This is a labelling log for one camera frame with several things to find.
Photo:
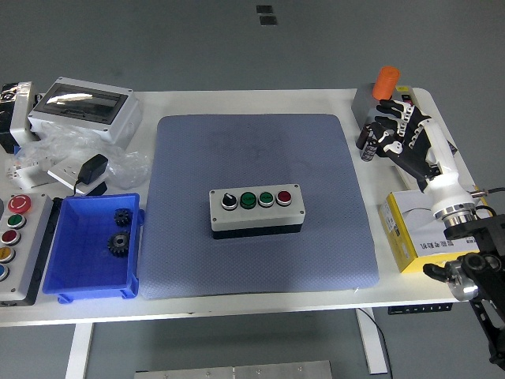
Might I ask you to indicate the grey enclosure with clear lid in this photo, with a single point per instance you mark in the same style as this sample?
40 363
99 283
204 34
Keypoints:
102 118

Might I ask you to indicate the white table leg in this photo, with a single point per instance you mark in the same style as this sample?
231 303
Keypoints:
79 351
372 347

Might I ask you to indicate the grey switch box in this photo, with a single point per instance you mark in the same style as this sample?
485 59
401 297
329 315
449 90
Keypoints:
361 104

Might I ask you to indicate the grey four-button control box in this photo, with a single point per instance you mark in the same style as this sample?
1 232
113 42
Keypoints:
256 219

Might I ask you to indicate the large black gear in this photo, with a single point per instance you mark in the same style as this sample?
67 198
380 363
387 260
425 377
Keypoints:
118 244

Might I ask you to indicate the black printed capacitor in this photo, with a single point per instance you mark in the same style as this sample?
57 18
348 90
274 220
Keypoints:
368 152

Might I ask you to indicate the small black gear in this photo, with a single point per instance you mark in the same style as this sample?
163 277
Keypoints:
123 217

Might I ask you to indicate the yellow white cardboard box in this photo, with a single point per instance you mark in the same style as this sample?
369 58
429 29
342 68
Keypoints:
416 231

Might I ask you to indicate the large grey pushbutton station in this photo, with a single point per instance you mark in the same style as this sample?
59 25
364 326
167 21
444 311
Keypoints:
27 260

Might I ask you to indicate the grey metal plate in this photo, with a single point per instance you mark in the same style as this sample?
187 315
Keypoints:
236 371

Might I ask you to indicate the brown capacitor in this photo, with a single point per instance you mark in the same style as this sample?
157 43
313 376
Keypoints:
363 138

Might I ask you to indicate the black table control panel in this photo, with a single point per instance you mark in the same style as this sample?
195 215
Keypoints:
418 309

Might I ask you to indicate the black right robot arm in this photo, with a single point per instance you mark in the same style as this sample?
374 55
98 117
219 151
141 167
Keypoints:
485 237

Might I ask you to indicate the blue plastic bin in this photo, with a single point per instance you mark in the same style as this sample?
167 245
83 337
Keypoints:
83 272

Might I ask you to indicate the black power adapter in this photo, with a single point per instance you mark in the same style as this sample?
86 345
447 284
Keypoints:
92 167

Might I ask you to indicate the clear plastic bag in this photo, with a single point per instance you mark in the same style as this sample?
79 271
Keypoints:
126 166

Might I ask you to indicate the grey-blue textured mat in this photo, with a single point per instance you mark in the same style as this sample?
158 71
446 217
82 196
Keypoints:
221 150

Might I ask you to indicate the white power socket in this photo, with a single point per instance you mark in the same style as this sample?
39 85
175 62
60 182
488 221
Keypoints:
63 171

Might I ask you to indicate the dark floor plate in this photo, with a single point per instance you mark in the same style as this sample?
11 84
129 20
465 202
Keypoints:
264 9
268 20

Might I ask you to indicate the white metal device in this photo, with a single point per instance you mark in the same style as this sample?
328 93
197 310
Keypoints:
19 122

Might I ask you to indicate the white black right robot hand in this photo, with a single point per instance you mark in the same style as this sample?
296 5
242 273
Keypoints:
442 158

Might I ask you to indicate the orange cylinder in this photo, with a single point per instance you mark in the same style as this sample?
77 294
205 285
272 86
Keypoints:
386 81

